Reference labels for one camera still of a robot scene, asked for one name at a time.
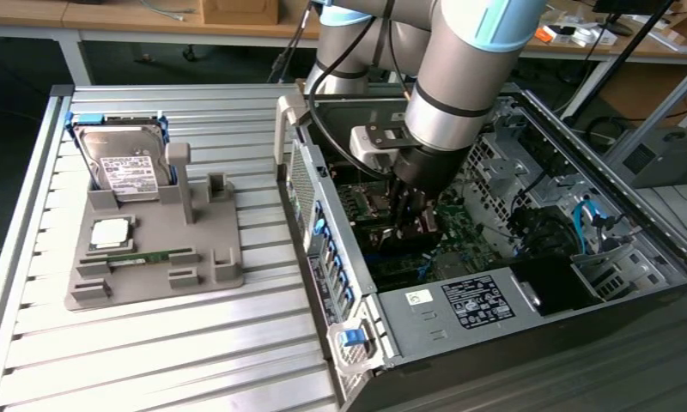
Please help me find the black monitor stand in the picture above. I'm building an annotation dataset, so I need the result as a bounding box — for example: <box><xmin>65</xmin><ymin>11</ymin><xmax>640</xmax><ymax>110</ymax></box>
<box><xmin>592</xmin><ymin>0</ymin><xmax>635</xmax><ymax>36</ymax></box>

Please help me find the green RAM stick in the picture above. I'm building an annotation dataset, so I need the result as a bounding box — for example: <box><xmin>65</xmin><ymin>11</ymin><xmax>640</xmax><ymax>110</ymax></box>
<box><xmin>78</xmin><ymin>251</ymin><xmax>196</xmax><ymax>266</ymax></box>

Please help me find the grey cable on desk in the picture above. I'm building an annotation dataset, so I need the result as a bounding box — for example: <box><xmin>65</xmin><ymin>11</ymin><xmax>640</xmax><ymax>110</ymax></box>
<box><xmin>138</xmin><ymin>0</ymin><xmax>188</xmax><ymax>21</ymax></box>

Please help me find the open black PC case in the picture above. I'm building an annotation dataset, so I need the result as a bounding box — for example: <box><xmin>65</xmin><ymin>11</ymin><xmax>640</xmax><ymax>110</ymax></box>
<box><xmin>273</xmin><ymin>83</ymin><xmax>687</xmax><ymax>412</ymax></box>

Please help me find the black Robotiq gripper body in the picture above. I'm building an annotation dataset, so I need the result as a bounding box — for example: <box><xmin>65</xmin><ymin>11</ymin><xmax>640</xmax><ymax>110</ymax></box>
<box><xmin>391</xmin><ymin>147</ymin><xmax>472</xmax><ymax>199</ymax></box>

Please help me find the blue SATA wire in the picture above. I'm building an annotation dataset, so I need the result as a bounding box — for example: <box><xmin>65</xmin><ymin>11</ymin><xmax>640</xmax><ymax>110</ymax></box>
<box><xmin>570</xmin><ymin>195</ymin><xmax>612</xmax><ymax>254</ymax></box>

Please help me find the brown cardboard box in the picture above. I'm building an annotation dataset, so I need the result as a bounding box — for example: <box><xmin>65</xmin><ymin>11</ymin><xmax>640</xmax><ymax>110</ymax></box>
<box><xmin>201</xmin><ymin>0</ymin><xmax>280</xmax><ymax>26</ymax></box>

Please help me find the grey computer tower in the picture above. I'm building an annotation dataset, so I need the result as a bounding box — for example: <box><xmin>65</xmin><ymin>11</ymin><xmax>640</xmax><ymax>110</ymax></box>
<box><xmin>603</xmin><ymin>126</ymin><xmax>687</xmax><ymax>190</ymax></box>

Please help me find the orange small box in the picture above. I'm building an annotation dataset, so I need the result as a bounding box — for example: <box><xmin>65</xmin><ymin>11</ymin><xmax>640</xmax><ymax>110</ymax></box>
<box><xmin>535</xmin><ymin>24</ymin><xmax>578</xmax><ymax>44</ymax></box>

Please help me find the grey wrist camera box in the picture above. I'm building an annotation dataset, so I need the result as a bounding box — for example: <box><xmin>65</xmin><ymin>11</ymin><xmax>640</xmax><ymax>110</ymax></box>
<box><xmin>348</xmin><ymin>123</ymin><xmax>423</xmax><ymax>173</ymax></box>

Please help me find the grey power supply unit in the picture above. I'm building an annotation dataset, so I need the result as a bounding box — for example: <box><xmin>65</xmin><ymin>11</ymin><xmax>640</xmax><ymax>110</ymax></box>
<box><xmin>376</xmin><ymin>265</ymin><xmax>546</xmax><ymax>360</ymax></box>

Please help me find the green motherboard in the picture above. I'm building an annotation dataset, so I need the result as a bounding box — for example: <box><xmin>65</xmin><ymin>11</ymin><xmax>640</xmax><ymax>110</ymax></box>
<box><xmin>335</xmin><ymin>161</ymin><xmax>503</xmax><ymax>293</ymax></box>

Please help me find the silver CPU chip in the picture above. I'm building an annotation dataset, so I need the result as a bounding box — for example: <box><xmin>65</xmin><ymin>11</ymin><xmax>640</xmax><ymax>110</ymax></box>
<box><xmin>89</xmin><ymin>219</ymin><xmax>133</xmax><ymax>249</ymax></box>

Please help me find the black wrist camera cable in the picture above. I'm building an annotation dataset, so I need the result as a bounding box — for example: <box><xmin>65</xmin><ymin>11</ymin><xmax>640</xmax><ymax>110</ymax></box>
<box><xmin>307</xmin><ymin>0</ymin><xmax>400</xmax><ymax>182</ymax></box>

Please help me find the blue disk caddy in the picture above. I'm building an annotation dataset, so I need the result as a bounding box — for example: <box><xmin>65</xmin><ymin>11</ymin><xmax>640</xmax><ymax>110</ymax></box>
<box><xmin>61</xmin><ymin>110</ymin><xmax>177</xmax><ymax>193</ymax></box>

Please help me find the blue case release latch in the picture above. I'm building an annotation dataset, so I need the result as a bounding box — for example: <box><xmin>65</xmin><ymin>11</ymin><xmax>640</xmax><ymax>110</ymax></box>
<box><xmin>337</xmin><ymin>328</ymin><xmax>368</xmax><ymax>347</ymax></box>

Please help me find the black hanging cable with plug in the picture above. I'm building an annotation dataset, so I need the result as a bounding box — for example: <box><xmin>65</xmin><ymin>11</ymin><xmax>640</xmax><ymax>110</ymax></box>
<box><xmin>265</xmin><ymin>0</ymin><xmax>315</xmax><ymax>85</ymax></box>

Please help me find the grey chipset heat sink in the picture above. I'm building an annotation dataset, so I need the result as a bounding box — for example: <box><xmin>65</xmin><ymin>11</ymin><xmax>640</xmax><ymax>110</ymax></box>
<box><xmin>432</xmin><ymin>251</ymin><xmax>476</xmax><ymax>279</ymax></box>

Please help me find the cluttered wooden desk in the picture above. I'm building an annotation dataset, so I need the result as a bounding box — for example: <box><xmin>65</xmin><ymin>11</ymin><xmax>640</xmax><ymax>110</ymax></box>
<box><xmin>518</xmin><ymin>0</ymin><xmax>687</xmax><ymax>66</ymax></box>

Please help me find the blue expansion slot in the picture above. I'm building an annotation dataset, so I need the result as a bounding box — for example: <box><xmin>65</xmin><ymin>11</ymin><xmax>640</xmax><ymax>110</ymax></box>
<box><xmin>364</xmin><ymin>251</ymin><xmax>423</xmax><ymax>264</ymax></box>

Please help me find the grey plastic parts rack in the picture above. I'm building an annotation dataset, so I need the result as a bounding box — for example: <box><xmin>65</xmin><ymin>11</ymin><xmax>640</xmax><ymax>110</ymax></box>
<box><xmin>62</xmin><ymin>142</ymin><xmax>247</xmax><ymax>312</ymax></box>

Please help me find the silver hard disk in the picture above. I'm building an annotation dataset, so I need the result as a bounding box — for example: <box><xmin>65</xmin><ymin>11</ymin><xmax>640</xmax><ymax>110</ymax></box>
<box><xmin>70</xmin><ymin>123</ymin><xmax>168</xmax><ymax>203</ymax></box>

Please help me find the CPU socket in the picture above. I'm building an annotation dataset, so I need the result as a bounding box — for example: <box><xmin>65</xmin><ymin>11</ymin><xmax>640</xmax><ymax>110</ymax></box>
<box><xmin>365</xmin><ymin>183</ymin><xmax>400</xmax><ymax>215</ymax></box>

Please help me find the black expansion slot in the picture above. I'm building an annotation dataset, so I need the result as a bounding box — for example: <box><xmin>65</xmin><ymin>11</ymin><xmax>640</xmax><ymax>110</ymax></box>
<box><xmin>352</xmin><ymin>215</ymin><xmax>396</xmax><ymax>235</ymax></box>
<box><xmin>371</xmin><ymin>270</ymin><xmax>431</xmax><ymax>289</ymax></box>

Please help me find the white small box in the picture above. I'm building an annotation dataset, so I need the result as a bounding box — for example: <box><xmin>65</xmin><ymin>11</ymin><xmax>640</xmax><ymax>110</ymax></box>
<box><xmin>571</xmin><ymin>26</ymin><xmax>619</xmax><ymax>48</ymax></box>

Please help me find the perforated metal drive cage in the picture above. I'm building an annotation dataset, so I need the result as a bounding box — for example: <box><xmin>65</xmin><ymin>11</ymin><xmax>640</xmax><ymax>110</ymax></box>
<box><xmin>462</xmin><ymin>109</ymin><xmax>556</xmax><ymax>207</ymax></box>

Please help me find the black slanted pole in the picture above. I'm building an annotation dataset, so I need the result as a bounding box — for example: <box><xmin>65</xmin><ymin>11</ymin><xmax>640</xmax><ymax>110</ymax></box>
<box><xmin>559</xmin><ymin>0</ymin><xmax>682</xmax><ymax>128</ymax></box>

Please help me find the metal disk bay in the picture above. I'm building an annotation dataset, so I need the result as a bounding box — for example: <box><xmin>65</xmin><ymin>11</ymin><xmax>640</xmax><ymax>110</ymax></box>
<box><xmin>570</xmin><ymin>238</ymin><xmax>658</xmax><ymax>301</ymax></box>

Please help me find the black wire bundle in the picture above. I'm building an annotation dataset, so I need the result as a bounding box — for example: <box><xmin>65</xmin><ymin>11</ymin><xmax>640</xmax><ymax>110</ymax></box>
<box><xmin>506</xmin><ymin>205</ymin><xmax>579</xmax><ymax>258</ymax></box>

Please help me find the wooden desk with box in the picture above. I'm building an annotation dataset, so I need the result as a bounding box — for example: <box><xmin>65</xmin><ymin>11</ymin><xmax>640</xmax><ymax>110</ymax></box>
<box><xmin>0</xmin><ymin>0</ymin><xmax>321</xmax><ymax>87</ymax></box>

